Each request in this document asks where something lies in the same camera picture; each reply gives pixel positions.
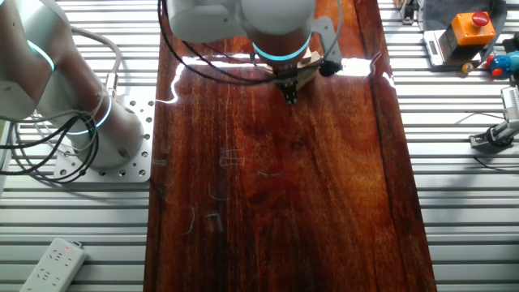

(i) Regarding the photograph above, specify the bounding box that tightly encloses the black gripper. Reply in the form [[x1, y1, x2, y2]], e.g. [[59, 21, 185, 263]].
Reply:
[[273, 69, 303, 105]]

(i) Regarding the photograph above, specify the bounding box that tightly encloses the black camera cable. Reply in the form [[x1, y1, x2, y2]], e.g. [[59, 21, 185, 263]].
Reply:
[[472, 156, 519, 171]]

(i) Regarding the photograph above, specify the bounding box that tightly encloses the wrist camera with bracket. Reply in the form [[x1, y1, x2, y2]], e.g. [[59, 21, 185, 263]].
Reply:
[[311, 15, 344, 79]]

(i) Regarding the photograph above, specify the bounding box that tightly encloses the silver flat device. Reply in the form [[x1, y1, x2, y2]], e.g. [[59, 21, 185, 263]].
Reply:
[[423, 28, 463, 68]]

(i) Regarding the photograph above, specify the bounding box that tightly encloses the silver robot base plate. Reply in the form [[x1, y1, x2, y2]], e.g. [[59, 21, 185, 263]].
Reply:
[[52, 96, 156, 183]]

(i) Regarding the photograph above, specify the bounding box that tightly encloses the grey base cable with connector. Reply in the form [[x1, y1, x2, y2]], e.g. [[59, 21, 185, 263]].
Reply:
[[66, 24, 123, 98]]

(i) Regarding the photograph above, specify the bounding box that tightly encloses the long black wrist cable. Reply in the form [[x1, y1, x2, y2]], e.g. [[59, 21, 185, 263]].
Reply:
[[157, 0, 285, 87], [181, 39, 324, 80]]

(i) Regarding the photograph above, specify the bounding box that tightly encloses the black metal clamp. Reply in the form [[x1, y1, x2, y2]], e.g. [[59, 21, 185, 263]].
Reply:
[[399, 0, 418, 25]]

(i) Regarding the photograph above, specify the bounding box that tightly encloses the black base cable bundle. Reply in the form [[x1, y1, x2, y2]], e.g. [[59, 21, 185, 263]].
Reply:
[[0, 112, 101, 184]]

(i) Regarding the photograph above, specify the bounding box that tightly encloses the orange emergency stop box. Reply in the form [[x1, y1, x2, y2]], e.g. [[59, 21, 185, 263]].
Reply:
[[450, 11, 497, 47]]

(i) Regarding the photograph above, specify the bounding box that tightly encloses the blue plastic toy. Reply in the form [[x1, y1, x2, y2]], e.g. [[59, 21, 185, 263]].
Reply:
[[485, 50, 519, 79]]

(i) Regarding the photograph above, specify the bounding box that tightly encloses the brown wooden board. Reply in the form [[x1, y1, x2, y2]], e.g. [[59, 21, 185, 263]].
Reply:
[[143, 0, 438, 292]]

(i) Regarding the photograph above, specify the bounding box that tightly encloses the wooden Jenga block tower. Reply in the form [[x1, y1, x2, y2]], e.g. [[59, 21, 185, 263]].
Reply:
[[263, 45, 324, 92]]

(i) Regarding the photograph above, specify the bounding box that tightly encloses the white power strip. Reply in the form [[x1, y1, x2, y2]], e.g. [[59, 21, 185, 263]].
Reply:
[[19, 237, 88, 292]]

